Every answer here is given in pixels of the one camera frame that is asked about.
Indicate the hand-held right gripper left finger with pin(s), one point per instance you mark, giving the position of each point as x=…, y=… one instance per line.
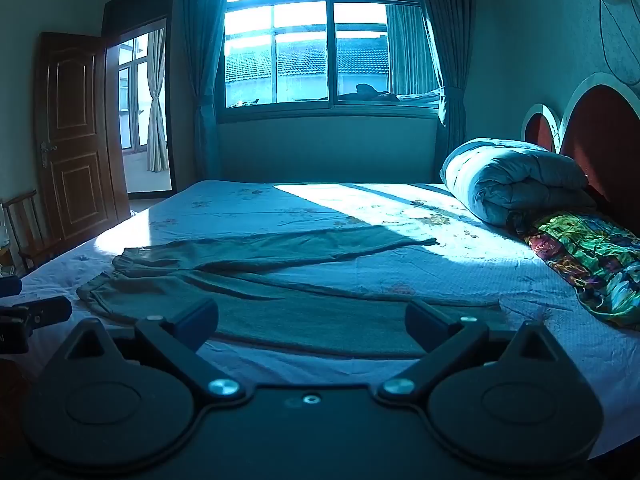
x=197, y=319

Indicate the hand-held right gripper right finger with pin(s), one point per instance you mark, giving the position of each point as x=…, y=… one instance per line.
x=424, y=324

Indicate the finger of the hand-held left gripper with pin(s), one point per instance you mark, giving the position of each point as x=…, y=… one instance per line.
x=50, y=310
x=10, y=286

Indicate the grey-green knit sweater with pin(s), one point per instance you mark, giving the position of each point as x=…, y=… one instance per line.
x=300, y=310

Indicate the wooden chair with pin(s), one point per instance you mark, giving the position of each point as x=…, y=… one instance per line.
x=27, y=230

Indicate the bed with floral sheet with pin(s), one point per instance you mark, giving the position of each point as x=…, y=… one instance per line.
x=350, y=210

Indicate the brown wooden door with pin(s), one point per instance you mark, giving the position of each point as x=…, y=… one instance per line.
x=75, y=135

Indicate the rolled pale quilt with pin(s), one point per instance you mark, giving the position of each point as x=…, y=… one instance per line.
x=515, y=180

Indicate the colourful patterned pillow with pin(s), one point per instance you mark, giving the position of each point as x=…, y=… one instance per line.
x=585, y=255

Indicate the white tied curtain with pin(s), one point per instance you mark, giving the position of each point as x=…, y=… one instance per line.
x=156, y=110

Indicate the side room window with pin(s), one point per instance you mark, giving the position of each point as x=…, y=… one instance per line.
x=131, y=100

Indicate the white cloth on windowsill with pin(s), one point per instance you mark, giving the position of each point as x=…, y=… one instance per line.
x=422, y=96

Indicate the dark object on windowsill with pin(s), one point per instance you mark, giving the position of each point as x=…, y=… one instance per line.
x=367, y=91

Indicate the teal curtain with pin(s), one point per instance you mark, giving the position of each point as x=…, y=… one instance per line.
x=200, y=60
x=445, y=60

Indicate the arched red headboard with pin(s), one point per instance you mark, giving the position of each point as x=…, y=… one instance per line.
x=605, y=135

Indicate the large bedroom window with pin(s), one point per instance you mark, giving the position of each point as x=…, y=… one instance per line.
x=305, y=35

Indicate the dark door frame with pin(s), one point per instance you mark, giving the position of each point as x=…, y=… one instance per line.
x=171, y=85

